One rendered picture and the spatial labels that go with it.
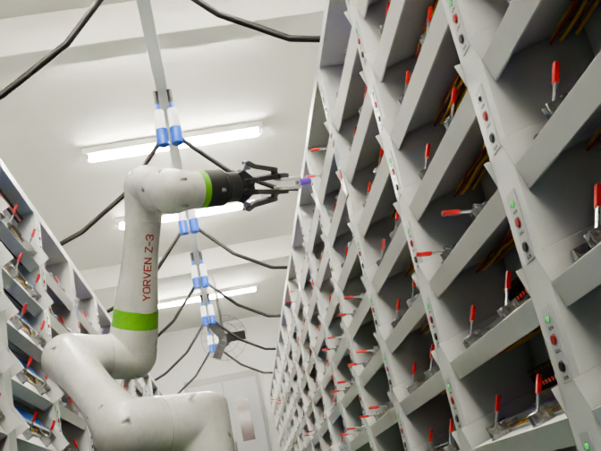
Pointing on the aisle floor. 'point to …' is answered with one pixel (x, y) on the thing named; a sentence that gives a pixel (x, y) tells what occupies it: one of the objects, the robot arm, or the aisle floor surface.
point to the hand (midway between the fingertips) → (287, 182)
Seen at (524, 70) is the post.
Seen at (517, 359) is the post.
